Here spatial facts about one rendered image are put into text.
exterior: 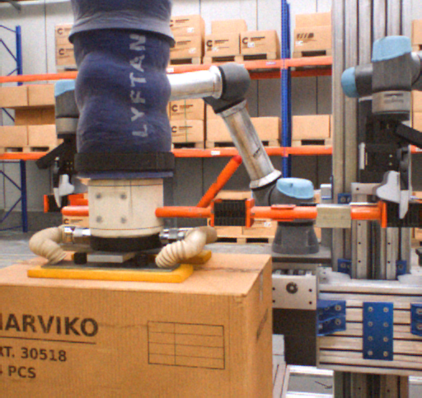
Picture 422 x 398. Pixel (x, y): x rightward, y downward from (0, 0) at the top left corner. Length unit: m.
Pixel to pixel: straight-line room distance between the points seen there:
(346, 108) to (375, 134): 0.70
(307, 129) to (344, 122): 6.47
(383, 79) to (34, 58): 10.59
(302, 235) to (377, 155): 0.59
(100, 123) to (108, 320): 0.40
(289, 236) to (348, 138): 0.41
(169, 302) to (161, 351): 0.10
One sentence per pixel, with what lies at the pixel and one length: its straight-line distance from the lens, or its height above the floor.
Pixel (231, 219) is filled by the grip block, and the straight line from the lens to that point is 1.05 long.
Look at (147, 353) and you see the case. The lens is 1.01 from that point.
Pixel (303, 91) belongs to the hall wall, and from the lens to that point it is 9.61.
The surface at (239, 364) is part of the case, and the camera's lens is 0.96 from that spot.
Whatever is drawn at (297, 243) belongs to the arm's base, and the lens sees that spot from 1.57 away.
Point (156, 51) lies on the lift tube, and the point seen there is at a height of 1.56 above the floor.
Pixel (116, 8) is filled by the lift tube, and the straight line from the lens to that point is 1.11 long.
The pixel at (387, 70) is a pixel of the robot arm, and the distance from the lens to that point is 1.07.
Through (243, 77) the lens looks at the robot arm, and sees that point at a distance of 1.53.
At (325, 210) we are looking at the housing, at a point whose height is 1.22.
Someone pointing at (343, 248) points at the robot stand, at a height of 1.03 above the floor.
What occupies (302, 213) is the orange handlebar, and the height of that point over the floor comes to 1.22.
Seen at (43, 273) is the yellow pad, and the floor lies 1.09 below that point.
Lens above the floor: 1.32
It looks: 3 degrees down
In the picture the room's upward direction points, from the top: 1 degrees counter-clockwise
